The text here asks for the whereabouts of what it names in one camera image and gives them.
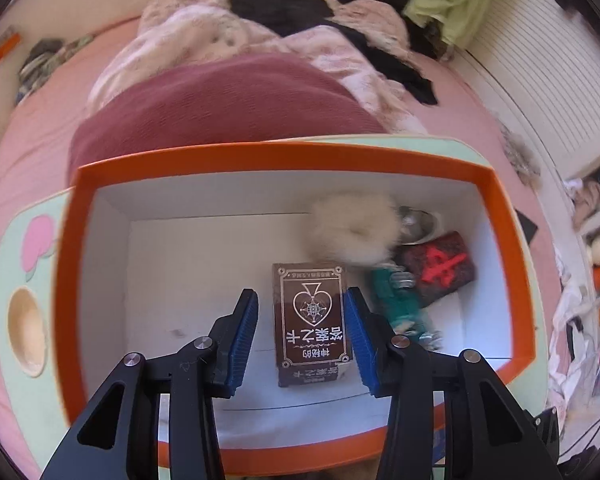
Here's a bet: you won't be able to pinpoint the light green curtain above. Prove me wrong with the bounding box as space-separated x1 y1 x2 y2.
402 0 506 46

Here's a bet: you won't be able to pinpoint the white slatted panel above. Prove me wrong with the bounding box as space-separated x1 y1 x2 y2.
460 0 600 181

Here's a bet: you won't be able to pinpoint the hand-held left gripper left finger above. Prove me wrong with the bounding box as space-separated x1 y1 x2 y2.
40 287 259 480

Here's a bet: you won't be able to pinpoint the green cartoon print desktop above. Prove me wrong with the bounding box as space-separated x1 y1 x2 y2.
0 132 551 480

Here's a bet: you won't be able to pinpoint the white crumpled cloth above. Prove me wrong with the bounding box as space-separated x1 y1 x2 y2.
550 280 600 411

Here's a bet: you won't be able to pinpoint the grey patterned cloth pile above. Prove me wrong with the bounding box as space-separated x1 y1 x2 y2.
17 35 96 106

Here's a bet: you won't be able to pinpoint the shiny silver metal object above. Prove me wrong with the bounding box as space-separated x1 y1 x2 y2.
397 205 441 246

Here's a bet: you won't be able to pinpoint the orange cardboard box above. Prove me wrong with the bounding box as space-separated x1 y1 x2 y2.
55 141 533 466

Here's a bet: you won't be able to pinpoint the black clothes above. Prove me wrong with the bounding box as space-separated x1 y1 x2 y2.
230 0 438 106

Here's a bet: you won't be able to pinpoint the beige furry pompom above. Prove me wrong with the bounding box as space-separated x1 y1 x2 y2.
307 192 406 267

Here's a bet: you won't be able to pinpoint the brown card box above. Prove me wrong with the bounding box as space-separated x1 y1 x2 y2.
271 261 355 388

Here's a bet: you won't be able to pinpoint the pink floral blanket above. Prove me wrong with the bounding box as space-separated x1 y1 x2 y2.
87 0 431 136

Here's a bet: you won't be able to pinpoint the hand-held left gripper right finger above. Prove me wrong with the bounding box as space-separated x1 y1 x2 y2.
343 286 563 480

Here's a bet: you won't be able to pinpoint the grey fuzzy tuft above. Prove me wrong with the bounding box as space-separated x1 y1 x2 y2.
500 127 543 186

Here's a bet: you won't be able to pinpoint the dark red pouch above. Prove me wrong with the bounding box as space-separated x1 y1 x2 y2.
397 231 477 308

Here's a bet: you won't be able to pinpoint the pink bed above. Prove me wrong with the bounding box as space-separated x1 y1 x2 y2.
0 15 576 480

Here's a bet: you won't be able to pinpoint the green toy car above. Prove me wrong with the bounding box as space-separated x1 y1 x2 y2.
367 262 446 351

